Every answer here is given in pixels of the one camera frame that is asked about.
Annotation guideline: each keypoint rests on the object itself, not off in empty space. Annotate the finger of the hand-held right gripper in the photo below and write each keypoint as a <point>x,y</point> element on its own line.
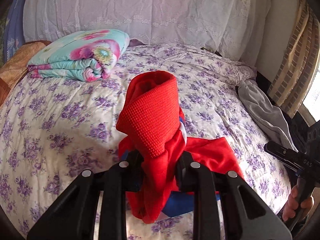
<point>280,153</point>

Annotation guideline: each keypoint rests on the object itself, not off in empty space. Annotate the folded turquoise floral blanket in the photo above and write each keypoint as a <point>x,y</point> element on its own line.
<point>75,55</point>

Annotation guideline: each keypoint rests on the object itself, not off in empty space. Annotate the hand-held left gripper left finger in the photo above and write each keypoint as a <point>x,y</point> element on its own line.
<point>112,192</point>

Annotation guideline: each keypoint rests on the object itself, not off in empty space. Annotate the purple floral pillow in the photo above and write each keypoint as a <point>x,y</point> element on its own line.
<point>237,70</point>

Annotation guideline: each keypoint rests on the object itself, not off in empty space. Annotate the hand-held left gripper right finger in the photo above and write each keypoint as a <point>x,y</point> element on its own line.
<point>207,192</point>

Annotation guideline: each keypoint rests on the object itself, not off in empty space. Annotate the blue printed cloth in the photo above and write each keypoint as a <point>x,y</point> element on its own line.
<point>15,27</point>

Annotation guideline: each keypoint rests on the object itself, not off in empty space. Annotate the red pants with blue stripe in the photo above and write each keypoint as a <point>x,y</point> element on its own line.
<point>155,120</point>

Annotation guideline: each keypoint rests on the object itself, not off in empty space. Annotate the purple floral bedspread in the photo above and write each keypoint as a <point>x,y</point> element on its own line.
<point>62,120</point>

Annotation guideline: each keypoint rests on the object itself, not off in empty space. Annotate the white lace cover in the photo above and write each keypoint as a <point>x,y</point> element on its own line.
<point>140,10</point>

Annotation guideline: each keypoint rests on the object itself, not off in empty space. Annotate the striped beige curtain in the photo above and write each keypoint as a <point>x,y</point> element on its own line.
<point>297,62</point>

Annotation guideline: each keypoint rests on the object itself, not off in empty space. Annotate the dark purple cloth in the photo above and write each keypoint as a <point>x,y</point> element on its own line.
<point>136,42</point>

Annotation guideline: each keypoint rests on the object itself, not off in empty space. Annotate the brown quilted pillow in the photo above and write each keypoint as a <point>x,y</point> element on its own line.
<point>15,65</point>

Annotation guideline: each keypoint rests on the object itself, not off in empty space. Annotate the grey cloth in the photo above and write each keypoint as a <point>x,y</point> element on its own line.
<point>265,112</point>

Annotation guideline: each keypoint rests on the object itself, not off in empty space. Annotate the person's right hand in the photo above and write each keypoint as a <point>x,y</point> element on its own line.
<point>290,206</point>

